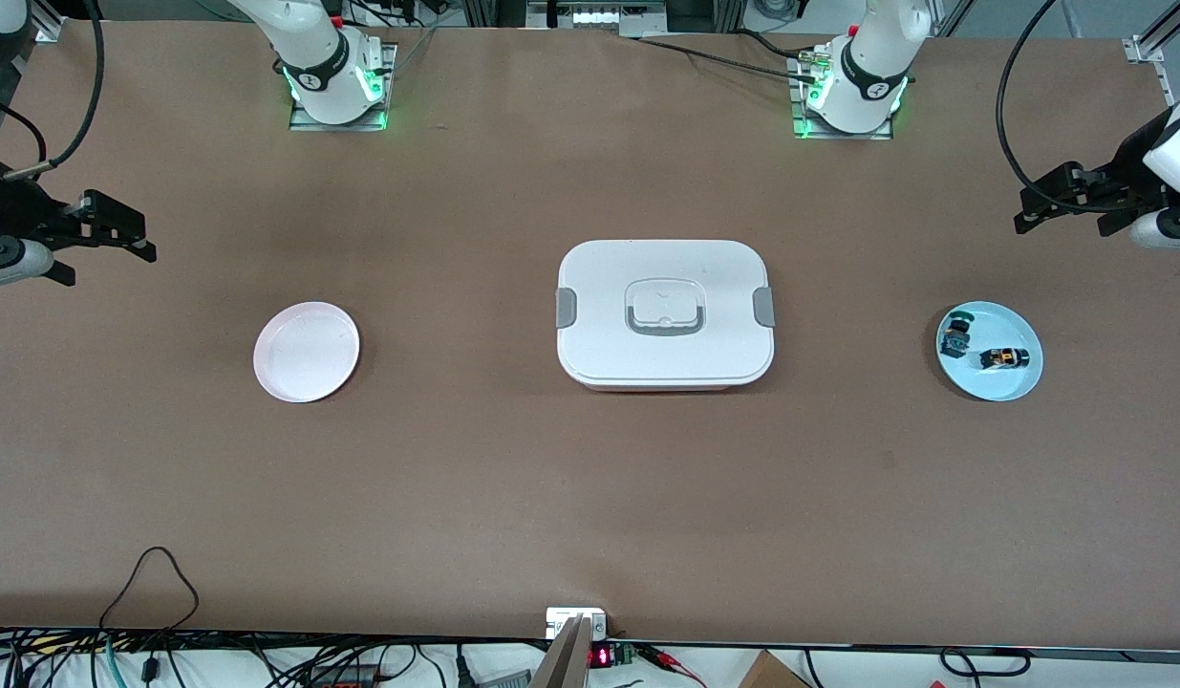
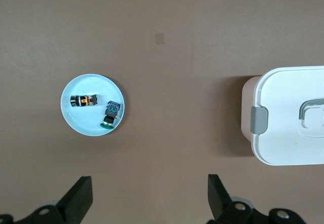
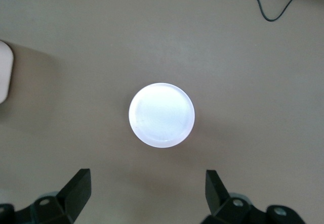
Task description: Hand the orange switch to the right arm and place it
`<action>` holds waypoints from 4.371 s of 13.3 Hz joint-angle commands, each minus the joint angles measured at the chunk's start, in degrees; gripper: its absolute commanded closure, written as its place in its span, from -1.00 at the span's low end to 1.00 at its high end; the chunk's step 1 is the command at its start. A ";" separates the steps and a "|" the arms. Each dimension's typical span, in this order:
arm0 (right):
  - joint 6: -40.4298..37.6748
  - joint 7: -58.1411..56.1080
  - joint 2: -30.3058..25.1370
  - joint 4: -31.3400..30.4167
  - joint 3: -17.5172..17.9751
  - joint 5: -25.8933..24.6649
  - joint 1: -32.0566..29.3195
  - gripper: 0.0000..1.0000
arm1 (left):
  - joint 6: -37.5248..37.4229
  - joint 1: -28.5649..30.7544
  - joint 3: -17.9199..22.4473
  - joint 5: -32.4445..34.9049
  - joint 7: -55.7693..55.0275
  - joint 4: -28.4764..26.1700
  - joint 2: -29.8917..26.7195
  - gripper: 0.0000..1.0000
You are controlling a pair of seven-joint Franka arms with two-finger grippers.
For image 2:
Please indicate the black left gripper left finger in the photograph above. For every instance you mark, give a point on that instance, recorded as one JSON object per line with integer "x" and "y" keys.
{"x": 76, "y": 201}

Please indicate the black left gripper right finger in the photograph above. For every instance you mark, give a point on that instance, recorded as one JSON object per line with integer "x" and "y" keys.
{"x": 220, "y": 201}

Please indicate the orange push-button switch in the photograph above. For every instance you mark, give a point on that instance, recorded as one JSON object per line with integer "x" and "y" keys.
{"x": 83, "y": 100}

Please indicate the light blue round plate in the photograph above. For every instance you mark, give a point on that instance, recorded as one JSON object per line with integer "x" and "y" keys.
{"x": 83, "y": 120}

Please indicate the white lidded lunch box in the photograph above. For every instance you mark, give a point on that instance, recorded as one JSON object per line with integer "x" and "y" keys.
{"x": 283, "y": 143}

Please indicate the grey box latch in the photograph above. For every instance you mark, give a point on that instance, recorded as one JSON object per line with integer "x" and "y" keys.
{"x": 259, "y": 120}

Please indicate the green push-button switch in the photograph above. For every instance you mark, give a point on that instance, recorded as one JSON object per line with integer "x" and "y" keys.
{"x": 110, "y": 112}

